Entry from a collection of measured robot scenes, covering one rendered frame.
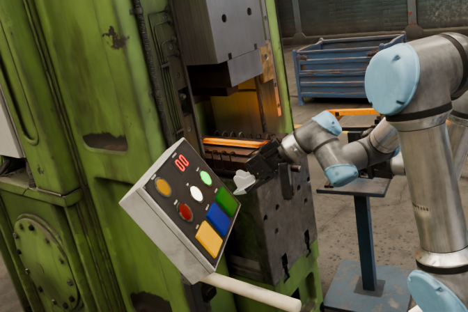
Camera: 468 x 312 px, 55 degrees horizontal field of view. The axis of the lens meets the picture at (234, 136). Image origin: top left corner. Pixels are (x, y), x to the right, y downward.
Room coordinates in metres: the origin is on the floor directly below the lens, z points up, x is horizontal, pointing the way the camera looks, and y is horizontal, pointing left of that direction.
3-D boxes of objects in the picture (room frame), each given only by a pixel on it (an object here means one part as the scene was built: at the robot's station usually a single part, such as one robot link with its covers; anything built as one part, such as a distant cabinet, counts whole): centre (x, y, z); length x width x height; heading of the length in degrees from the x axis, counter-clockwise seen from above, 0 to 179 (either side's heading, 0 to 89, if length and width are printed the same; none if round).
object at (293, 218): (1.81, 0.04, 0.69); 0.56 x 0.38 x 0.45; 50
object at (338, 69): (5.53, -1.59, 0.36); 1.20 x 0.80 x 0.72; 48
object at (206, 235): (1.02, 0.11, 1.01); 0.07 x 0.05 x 0.07; 165
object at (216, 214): (1.11, 0.09, 1.01); 0.07 x 0.05 x 0.07; 165
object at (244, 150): (1.76, 0.07, 0.96); 0.42 x 0.20 x 0.09; 50
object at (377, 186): (1.93, -0.55, 0.67); 0.40 x 0.30 x 0.02; 149
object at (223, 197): (1.21, 0.06, 1.01); 0.07 x 0.05 x 0.07; 165
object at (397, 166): (1.31, -0.51, 0.98); 0.08 x 0.05 x 0.08; 140
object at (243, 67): (1.76, 0.07, 1.32); 0.42 x 0.20 x 0.10; 50
